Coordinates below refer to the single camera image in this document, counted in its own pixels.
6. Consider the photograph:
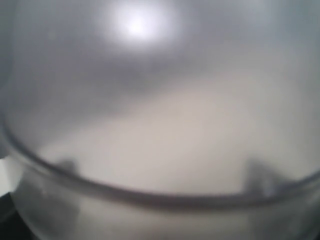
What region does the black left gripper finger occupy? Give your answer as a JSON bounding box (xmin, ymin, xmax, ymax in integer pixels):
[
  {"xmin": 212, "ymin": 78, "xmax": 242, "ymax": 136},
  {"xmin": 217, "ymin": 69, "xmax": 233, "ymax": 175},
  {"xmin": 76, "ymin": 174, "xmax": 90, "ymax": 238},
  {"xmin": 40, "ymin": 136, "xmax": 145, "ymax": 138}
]
[{"xmin": 0, "ymin": 192, "xmax": 37, "ymax": 240}]

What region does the clear plastic shaker bottle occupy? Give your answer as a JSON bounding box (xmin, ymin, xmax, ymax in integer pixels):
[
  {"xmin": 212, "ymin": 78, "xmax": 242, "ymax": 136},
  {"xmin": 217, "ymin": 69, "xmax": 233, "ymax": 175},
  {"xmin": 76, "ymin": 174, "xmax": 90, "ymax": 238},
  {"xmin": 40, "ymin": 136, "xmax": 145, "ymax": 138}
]
[{"xmin": 0, "ymin": 0, "xmax": 320, "ymax": 240}]

